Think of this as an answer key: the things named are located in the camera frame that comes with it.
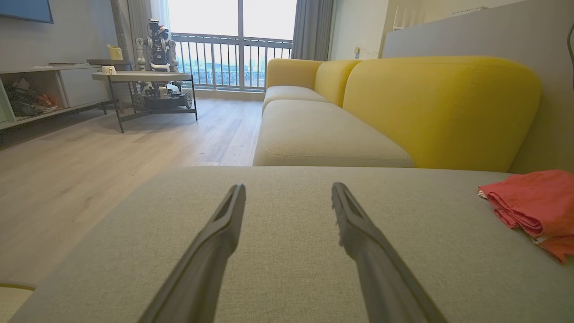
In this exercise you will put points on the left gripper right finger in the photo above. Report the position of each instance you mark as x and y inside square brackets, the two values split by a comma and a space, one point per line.
[381, 273]

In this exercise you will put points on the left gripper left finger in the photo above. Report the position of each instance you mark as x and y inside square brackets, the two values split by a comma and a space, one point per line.
[197, 269]

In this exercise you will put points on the red basketball shorts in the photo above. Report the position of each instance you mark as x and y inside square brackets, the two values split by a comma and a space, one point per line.
[533, 202]

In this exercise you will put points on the grey fabric sofa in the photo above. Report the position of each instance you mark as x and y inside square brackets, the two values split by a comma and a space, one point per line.
[314, 134]

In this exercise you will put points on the wide yellow back cushion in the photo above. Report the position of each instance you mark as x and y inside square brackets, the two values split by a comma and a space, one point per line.
[439, 112]

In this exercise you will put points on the beige laundry basket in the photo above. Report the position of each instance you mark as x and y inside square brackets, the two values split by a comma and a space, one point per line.
[11, 305]

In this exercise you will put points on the black framed coffee table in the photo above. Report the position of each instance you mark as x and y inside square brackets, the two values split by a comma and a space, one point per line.
[143, 76]

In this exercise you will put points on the grey balcony railing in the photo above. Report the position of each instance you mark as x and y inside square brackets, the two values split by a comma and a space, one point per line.
[224, 58]

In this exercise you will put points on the small white cup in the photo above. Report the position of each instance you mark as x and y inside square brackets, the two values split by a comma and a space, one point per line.
[109, 70]

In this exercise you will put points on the white low tv cabinet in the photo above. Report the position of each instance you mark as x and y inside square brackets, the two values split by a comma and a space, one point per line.
[76, 85]

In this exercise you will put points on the white black wheeled robot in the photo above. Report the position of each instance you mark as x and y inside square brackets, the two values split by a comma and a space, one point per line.
[159, 49]

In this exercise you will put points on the dark round side table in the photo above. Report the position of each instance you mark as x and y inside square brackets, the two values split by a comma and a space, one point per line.
[110, 62]

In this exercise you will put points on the orange red cloth bundle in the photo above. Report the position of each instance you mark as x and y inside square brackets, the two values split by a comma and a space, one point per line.
[48, 101]

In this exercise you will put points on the yellow watering can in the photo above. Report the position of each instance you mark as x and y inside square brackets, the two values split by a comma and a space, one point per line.
[115, 53]

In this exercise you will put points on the large balcony window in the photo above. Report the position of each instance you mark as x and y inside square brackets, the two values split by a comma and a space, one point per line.
[202, 18]

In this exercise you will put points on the grey partition panel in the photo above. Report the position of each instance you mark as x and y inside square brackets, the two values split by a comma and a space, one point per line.
[471, 36]

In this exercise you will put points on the grey window curtain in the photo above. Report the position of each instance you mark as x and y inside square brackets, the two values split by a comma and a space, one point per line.
[311, 27]
[139, 18]

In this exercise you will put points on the flat screen television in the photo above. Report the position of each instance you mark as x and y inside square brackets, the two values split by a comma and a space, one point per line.
[22, 9]

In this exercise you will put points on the white wall socket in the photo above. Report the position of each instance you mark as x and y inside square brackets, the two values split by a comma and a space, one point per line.
[357, 51]

